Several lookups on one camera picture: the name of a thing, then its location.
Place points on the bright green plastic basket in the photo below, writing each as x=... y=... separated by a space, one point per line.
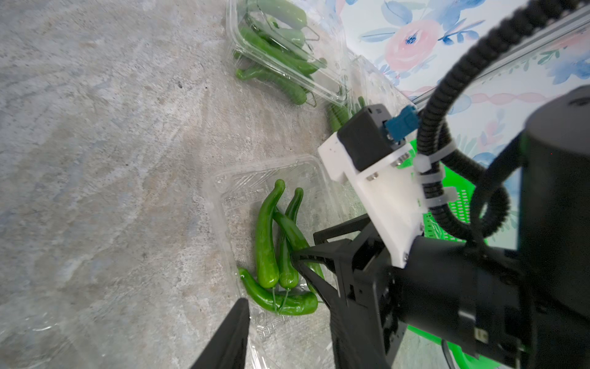
x=446 y=298

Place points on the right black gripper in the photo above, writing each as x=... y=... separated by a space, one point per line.
x=355 y=279

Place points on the clear pepper container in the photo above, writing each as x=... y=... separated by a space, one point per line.
x=296 y=47
x=366 y=85
x=289 y=326

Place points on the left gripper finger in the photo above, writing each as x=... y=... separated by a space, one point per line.
x=228 y=347

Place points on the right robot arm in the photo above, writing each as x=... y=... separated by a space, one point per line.
x=552 y=254

